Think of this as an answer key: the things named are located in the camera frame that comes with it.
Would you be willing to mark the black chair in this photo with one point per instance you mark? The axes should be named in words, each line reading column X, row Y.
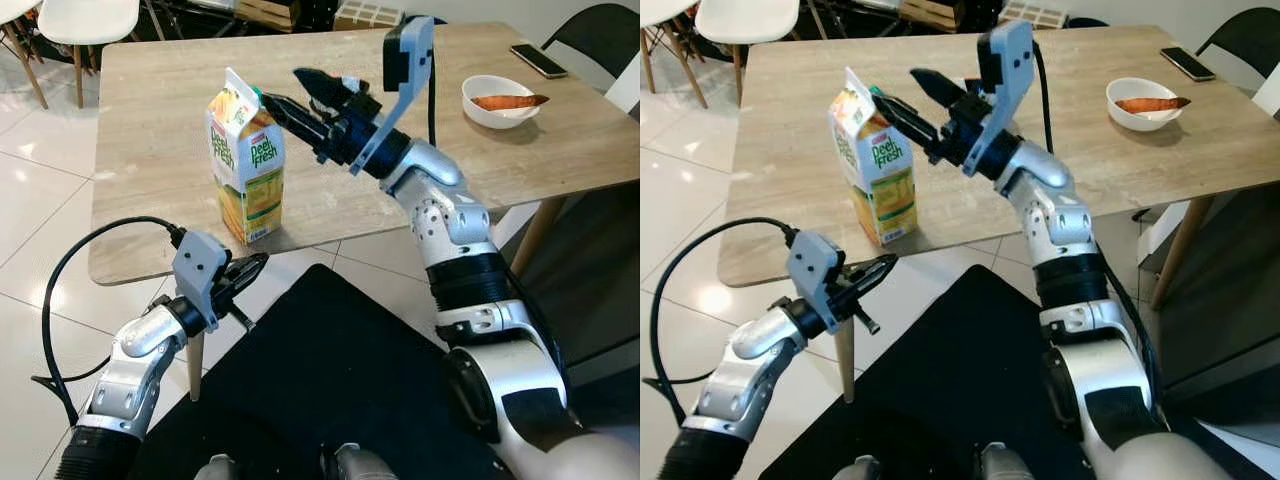
column 600, row 35
column 1250, row 35

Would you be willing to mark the white bowl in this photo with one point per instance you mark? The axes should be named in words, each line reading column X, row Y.
column 1135, row 118
column 490, row 115

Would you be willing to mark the cardboard box with white tape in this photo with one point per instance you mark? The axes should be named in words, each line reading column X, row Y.
column 368, row 14
column 1032, row 12

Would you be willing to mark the white chair with wooden legs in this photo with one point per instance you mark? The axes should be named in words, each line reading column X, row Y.
column 655, row 8
column 12, row 8
column 90, row 18
column 740, row 18

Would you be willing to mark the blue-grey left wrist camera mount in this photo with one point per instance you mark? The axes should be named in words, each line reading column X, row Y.
column 200, row 265
column 812, row 265

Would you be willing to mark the dark grey cabinet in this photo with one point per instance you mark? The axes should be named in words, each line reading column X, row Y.
column 1240, row 300
column 590, row 300

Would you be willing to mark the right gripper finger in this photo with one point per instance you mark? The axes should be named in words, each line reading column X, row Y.
column 905, row 118
column 295, row 118
column 940, row 88
column 330, row 88

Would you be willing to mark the light wooden table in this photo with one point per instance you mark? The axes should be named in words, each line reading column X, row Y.
column 150, row 120
column 790, row 130

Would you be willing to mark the robot right leg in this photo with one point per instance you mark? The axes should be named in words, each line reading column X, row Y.
column 1005, row 465
column 358, row 465

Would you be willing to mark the dark blue bin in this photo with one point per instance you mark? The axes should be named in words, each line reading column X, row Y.
column 1088, row 22

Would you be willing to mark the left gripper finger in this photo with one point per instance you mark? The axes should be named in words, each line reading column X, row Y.
column 245, row 268
column 868, row 292
column 868, row 272
column 245, row 287

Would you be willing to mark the orange sweet potato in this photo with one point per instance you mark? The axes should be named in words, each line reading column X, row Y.
column 505, row 102
column 1150, row 104

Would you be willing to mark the plain cardboard box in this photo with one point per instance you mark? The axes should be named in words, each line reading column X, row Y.
column 932, row 14
column 268, row 14

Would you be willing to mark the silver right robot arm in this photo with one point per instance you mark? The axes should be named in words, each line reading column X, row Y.
column 1065, row 230
column 460, row 230

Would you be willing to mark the mango juice carton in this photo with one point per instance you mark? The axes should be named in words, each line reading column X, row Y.
column 245, row 170
column 880, row 180

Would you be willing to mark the black smartphone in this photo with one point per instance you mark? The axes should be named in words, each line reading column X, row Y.
column 538, row 61
column 1188, row 64

